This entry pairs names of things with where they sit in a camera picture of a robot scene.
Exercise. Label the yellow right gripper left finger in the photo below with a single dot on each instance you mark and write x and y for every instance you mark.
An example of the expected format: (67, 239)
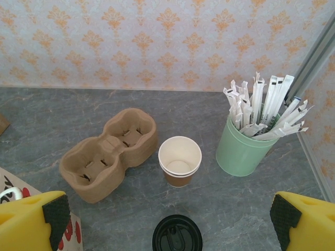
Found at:
(23, 225)

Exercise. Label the aluminium side rail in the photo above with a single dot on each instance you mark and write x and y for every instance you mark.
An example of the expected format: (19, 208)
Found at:
(318, 170)

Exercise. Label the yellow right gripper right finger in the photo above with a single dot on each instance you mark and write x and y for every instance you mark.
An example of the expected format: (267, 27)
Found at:
(314, 227)

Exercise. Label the mint green canister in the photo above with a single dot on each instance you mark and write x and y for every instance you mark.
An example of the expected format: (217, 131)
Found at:
(243, 157)

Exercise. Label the aluminium frame post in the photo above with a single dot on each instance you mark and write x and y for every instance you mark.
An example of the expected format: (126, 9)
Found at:
(314, 57)

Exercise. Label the brown cardboard napkin tray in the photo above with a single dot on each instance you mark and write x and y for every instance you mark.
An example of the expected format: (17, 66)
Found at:
(4, 124)

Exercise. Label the stack of pulp cup carriers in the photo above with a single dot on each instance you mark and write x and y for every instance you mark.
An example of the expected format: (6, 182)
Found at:
(104, 180)

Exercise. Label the red white paper bag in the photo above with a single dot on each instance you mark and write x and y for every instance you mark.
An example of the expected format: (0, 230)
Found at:
(73, 232)

